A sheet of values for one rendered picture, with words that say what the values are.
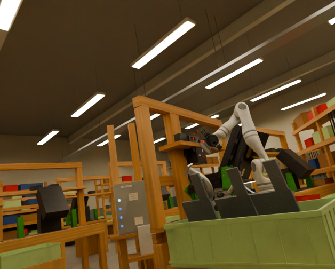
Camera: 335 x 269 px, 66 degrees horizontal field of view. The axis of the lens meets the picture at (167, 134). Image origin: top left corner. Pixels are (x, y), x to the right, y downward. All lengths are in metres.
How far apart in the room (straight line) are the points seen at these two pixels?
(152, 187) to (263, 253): 1.21
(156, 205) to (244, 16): 4.98
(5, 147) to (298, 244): 11.50
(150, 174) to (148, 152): 0.17
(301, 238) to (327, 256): 0.07
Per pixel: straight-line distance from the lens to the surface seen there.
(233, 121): 1.82
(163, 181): 2.25
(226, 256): 1.04
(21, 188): 8.54
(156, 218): 2.02
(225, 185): 2.36
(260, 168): 1.64
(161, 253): 2.04
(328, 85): 11.52
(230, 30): 6.32
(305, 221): 0.90
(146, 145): 2.06
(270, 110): 12.13
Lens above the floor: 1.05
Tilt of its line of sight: 14 degrees up
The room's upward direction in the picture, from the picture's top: 9 degrees counter-clockwise
